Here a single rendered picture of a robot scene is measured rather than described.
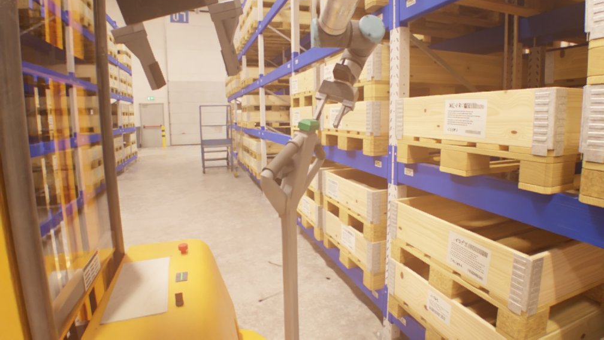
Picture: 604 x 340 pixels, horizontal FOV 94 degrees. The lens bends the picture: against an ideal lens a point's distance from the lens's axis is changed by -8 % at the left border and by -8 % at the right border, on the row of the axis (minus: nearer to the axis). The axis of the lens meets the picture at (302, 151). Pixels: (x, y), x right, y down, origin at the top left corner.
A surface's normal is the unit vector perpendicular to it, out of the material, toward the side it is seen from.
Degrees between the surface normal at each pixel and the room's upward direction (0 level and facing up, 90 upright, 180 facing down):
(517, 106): 90
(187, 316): 0
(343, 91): 62
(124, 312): 0
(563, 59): 90
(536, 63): 90
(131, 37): 113
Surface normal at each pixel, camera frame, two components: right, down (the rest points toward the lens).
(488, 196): -0.94, 0.05
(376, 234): 0.33, 0.11
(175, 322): -0.01, -0.99
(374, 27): 0.24, -0.21
